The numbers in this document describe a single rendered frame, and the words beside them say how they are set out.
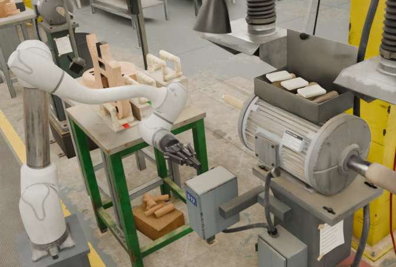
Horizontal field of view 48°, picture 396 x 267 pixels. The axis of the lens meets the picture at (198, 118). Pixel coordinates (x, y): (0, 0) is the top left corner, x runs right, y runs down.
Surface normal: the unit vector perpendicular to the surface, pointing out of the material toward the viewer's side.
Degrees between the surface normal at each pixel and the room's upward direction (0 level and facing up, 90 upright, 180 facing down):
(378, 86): 38
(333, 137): 66
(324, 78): 90
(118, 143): 0
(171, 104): 77
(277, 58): 90
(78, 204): 0
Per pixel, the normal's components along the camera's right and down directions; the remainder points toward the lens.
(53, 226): 0.75, 0.25
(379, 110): -0.83, 0.33
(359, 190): -0.09, -0.88
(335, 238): 0.57, 0.33
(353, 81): -0.58, -0.49
